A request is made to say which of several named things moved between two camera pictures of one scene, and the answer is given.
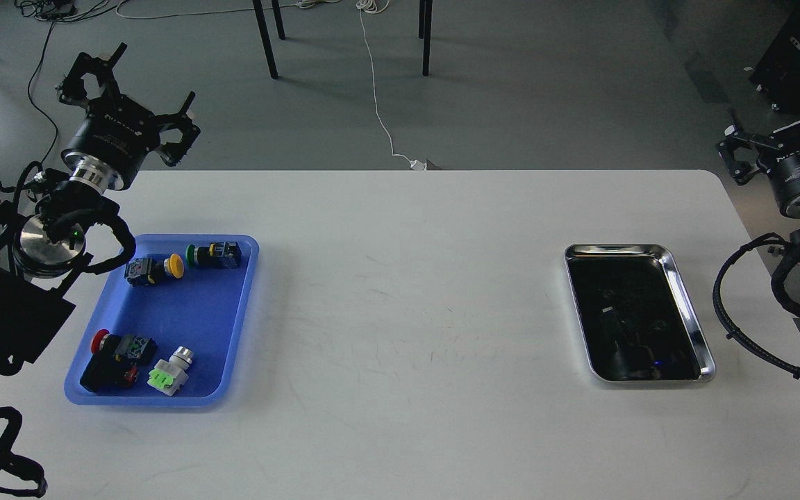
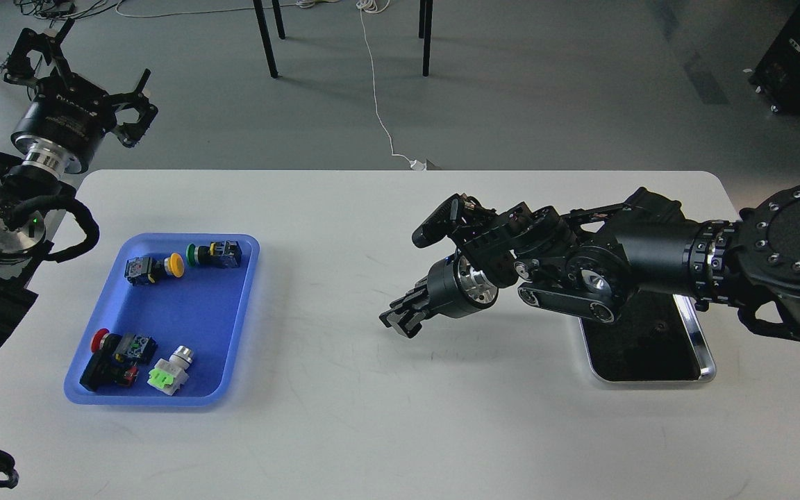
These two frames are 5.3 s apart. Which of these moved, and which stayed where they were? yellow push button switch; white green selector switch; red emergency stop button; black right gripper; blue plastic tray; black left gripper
Moved: black right gripper; black left gripper
Stayed: blue plastic tray; white green selector switch; red emergency stop button; yellow push button switch
